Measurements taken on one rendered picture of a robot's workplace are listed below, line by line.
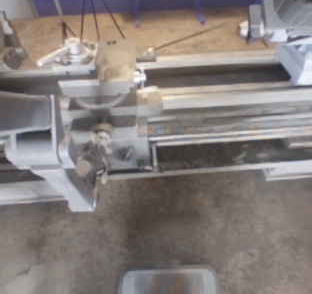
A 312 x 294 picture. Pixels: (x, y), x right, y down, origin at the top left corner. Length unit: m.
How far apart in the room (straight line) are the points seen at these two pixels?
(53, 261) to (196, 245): 0.95
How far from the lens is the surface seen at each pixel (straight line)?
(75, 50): 1.01
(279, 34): 1.35
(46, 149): 0.44
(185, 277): 1.40
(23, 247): 1.93
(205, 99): 1.23
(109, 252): 1.71
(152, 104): 1.13
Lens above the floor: 1.65
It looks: 51 degrees down
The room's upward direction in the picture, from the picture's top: 2 degrees counter-clockwise
